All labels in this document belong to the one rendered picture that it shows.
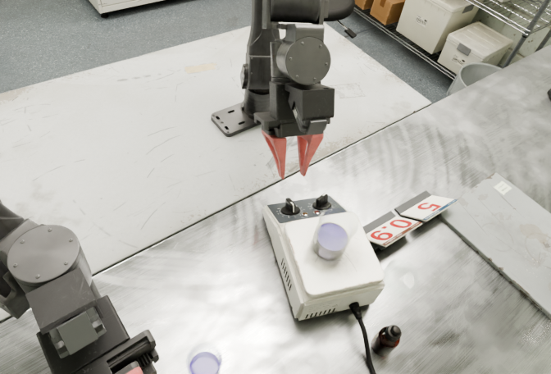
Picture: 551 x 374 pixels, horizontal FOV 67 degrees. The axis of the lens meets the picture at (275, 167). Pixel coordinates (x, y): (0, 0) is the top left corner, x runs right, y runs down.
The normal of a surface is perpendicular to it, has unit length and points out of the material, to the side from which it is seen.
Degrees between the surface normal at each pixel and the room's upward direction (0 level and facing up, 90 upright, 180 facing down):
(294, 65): 59
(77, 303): 1
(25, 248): 1
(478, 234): 0
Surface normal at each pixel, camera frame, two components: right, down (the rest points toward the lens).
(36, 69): 0.13, -0.66
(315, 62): 0.19, 0.31
